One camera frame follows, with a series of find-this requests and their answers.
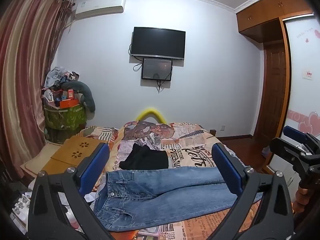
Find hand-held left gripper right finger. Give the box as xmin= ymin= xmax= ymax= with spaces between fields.
xmin=210 ymin=142 xmax=294 ymax=240

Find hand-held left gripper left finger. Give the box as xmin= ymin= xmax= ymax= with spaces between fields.
xmin=28 ymin=142 xmax=113 ymax=240

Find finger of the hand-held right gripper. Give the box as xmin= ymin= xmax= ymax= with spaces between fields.
xmin=269 ymin=137 xmax=313 ymax=171
xmin=283 ymin=125 xmax=320 ymax=153

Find blue denim pants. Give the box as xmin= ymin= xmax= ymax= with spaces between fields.
xmin=93 ymin=166 xmax=263 ymax=232

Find black folded pants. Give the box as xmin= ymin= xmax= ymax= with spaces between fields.
xmin=119 ymin=143 xmax=168 ymax=170

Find person's right hand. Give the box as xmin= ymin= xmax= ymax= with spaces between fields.
xmin=294 ymin=177 xmax=320 ymax=215

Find wooden lap table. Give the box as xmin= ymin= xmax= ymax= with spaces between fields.
xmin=41 ymin=135 xmax=100 ymax=175

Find bed with printed newspaper cover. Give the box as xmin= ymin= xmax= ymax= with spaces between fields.
xmin=82 ymin=120 xmax=265 ymax=240

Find grey plush pillow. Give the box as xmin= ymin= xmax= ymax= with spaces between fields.
xmin=61 ymin=81 xmax=96 ymax=113

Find orange box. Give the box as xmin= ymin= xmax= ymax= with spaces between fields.
xmin=59 ymin=98 xmax=79 ymax=108

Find yellow foam tube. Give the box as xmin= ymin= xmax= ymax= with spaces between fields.
xmin=135 ymin=108 xmax=164 ymax=123

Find white paper clutter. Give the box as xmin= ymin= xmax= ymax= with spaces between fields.
xmin=10 ymin=187 xmax=34 ymax=222

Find pile of clothes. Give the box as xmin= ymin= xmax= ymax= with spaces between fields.
xmin=42 ymin=66 xmax=80 ymax=98

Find small black monitor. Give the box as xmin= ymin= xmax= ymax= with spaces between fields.
xmin=141 ymin=57 xmax=173 ymax=82

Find striped red curtain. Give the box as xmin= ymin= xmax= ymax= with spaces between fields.
xmin=0 ymin=0 xmax=74 ymax=180

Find wooden overhead cabinet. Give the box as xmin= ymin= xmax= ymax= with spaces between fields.
xmin=236 ymin=0 xmax=314 ymax=43

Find white air conditioner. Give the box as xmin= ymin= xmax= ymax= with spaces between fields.
xmin=75 ymin=0 xmax=125 ymax=19

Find black television cable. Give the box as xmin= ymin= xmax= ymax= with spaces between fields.
xmin=129 ymin=42 xmax=143 ymax=72

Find black wall television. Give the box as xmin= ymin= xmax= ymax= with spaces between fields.
xmin=130 ymin=27 xmax=186 ymax=61

